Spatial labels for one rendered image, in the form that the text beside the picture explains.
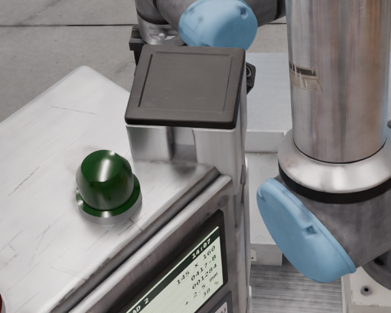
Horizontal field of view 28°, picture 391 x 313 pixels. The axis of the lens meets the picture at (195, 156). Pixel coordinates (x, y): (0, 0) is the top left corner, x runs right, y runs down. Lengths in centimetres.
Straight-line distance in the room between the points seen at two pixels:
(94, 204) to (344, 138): 41
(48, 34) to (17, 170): 243
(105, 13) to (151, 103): 249
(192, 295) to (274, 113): 90
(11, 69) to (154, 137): 236
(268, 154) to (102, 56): 152
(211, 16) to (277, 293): 39
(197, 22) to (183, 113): 54
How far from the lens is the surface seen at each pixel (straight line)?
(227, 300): 39
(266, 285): 104
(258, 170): 115
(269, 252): 103
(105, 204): 30
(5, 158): 34
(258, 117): 123
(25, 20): 285
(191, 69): 33
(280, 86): 128
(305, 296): 104
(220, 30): 84
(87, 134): 34
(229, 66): 33
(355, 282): 94
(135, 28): 104
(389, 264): 92
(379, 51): 65
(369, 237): 75
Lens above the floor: 172
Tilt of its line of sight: 49 degrees down
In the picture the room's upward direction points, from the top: 6 degrees counter-clockwise
